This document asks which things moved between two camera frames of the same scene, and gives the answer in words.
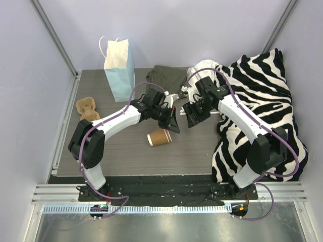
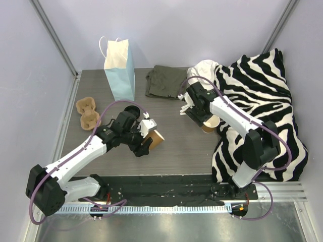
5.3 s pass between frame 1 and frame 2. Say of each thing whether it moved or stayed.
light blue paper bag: stayed
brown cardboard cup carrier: stayed
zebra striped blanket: stayed
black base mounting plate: stayed
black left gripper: moved
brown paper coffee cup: moved
